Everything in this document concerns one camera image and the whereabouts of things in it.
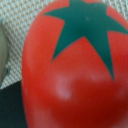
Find red toy tomato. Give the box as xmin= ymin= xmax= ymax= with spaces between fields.
xmin=22 ymin=0 xmax=128 ymax=128

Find pale green gripper finger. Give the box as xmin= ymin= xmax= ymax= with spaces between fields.
xmin=0 ymin=19 xmax=9 ymax=87

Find white woven placemat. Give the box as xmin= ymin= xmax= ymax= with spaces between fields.
xmin=0 ymin=0 xmax=128 ymax=86

